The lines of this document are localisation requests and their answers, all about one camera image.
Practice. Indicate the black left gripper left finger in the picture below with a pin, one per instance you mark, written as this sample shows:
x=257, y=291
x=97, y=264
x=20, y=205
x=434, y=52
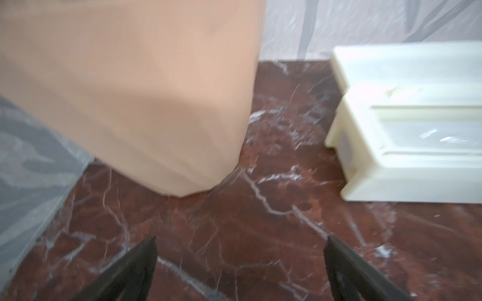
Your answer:
x=129, y=278

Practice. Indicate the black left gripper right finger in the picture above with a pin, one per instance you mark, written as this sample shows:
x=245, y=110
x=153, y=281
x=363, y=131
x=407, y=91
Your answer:
x=352, y=278

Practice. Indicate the cream plastic wrap dispenser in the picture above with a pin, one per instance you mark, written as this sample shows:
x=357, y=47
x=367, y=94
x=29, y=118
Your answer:
x=408, y=126

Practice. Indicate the terracotta flower pot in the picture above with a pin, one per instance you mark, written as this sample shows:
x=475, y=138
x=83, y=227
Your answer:
x=159, y=90

